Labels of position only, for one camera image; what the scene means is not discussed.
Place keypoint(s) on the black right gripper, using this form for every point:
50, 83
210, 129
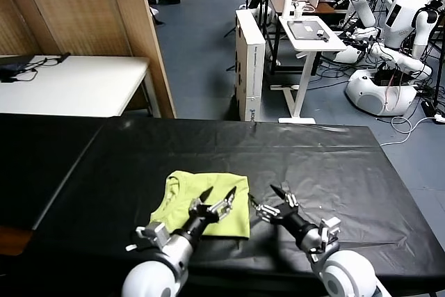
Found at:
290, 218

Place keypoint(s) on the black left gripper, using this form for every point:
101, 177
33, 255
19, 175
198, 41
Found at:
198, 222

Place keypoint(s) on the yellow-green t-shirt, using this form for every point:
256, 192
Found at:
184, 182

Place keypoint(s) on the white idle robot arm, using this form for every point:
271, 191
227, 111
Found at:
398, 58

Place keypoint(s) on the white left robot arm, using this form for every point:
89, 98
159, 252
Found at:
153, 279

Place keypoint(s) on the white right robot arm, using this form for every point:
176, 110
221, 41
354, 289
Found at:
347, 276

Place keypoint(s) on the black plastic table cover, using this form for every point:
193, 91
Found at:
208, 137

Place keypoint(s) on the white robot mobile base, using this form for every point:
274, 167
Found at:
371, 91

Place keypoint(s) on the tall white cardboard box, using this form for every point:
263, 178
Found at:
249, 50

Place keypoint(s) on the white height-adjustable desk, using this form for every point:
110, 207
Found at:
311, 44

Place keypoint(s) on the white folding table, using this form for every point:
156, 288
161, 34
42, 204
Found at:
87, 84

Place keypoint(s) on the black side table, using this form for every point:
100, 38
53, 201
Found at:
41, 158

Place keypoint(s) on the small black device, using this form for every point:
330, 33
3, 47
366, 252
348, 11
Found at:
322, 34

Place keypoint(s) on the black power strip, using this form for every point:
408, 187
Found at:
428, 108

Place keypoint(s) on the grey closed laptop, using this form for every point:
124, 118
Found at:
305, 28

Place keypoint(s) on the small white container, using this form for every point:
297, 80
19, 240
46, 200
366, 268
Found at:
298, 11

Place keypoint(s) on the white water bottle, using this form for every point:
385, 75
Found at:
286, 5

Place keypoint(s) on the brown wooden desk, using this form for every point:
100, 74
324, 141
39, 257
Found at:
329, 7

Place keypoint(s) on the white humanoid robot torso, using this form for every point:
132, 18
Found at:
398, 21

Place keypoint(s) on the dark flat laptop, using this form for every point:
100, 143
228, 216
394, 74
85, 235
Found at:
10, 66

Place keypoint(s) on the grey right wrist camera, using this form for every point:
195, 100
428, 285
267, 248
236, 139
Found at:
330, 227

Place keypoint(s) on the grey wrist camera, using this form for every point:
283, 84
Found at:
330, 227
156, 232

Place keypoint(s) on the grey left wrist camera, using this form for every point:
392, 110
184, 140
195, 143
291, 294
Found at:
156, 232

